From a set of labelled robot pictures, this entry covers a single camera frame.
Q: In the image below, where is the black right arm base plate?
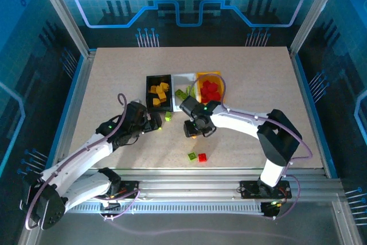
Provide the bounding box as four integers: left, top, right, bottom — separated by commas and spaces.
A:
240, 180, 291, 200

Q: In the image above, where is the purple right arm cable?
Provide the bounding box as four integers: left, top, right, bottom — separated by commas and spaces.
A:
189, 75, 314, 221

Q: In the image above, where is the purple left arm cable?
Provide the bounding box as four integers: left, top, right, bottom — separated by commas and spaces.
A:
25, 93, 141, 231

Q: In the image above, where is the aluminium side rail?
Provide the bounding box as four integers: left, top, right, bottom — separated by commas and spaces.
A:
47, 51, 97, 171
288, 49, 339, 178

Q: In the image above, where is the aluminium frame post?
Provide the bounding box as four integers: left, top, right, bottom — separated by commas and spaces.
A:
33, 0, 95, 56
289, 0, 345, 53

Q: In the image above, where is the slotted white cable duct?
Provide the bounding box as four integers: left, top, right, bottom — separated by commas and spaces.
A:
68, 201, 264, 215

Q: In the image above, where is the black plastic bin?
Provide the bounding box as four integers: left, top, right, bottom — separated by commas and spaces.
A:
145, 74, 174, 113

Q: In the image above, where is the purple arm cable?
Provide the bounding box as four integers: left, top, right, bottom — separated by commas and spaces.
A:
25, 93, 141, 231
189, 75, 314, 221

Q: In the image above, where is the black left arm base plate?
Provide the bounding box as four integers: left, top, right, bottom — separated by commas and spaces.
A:
100, 180, 140, 200

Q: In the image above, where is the white plastic bin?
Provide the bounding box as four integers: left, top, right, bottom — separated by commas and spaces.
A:
171, 72, 199, 112

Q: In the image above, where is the aluminium front rail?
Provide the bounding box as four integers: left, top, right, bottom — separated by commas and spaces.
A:
54, 167, 342, 203

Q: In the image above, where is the yellow plastic bin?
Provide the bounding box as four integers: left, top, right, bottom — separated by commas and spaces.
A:
196, 70, 227, 105

